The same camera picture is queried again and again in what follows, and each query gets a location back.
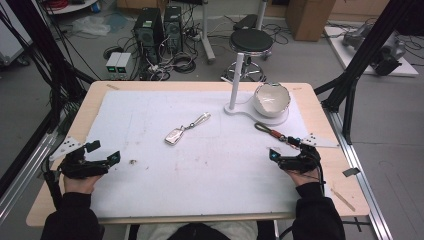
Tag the grey robot device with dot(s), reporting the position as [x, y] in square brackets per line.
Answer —
[386, 50]

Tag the white power supply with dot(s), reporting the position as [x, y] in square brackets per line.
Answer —
[112, 65]
[124, 65]

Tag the clear plastic bag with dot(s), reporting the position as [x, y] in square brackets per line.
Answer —
[90, 26]

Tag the black round stool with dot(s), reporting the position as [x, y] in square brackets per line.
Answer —
[251, 40]

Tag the white eggshell bowl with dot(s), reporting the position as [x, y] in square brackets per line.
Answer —
[271, 100]

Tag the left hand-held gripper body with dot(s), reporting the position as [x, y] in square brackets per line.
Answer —
[80, 166]

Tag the black frame strut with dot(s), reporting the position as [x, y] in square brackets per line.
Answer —
[363, 53]
[40, 43]

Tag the white floor platform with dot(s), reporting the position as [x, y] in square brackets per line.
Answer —
[346, 56]

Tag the thin wooden stick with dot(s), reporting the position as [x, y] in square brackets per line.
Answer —
[343, 200]

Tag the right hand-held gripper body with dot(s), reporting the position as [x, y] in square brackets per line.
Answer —
[305, 161]

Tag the grey tape piece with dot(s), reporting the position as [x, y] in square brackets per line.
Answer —
[350, 172]

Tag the person's left hand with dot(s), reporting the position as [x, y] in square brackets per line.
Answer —
[80, 185]

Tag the cardboard box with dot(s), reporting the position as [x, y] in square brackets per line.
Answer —
[308, 18]

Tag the slim black computer tower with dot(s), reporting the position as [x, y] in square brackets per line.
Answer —
[173, 28]

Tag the black foot pedal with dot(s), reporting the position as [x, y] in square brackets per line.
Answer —
[245, 21]

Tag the white table mat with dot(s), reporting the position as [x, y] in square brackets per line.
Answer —
[200, 173]

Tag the large black computer tower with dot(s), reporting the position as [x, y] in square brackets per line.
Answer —
[148, 33]

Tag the aluminium rail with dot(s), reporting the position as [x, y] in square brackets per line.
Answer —
[363, 186]
[20, 180]

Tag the white desk leg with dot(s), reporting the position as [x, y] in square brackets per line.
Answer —
[206, 33]

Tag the white pole stand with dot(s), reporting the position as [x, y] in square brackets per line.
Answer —
[236, 76]

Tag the person's right hand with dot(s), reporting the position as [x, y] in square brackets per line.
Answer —
[306, 179]

